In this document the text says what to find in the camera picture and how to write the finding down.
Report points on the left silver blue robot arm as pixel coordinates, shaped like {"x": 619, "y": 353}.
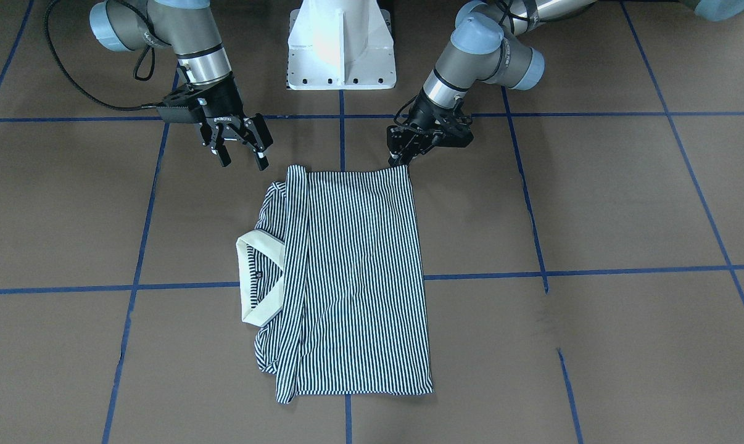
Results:
{"x": 634, "y": 59}

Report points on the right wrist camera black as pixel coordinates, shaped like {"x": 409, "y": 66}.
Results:
{"x": 181, "y": 106}

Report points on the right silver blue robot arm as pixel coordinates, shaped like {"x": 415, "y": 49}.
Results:
{"x": 187, "y": 27}

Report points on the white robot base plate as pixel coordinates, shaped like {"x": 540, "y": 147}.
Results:
{"x": 341, "y": 45}

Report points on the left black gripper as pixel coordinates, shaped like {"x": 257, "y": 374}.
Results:
{"x": 422, "y": 118}

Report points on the blue white striped polo shirt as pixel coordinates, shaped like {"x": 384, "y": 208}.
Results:
{"x": 332, "y": 277}

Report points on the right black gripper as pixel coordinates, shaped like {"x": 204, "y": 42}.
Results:
{"x": 224, "y": 102}

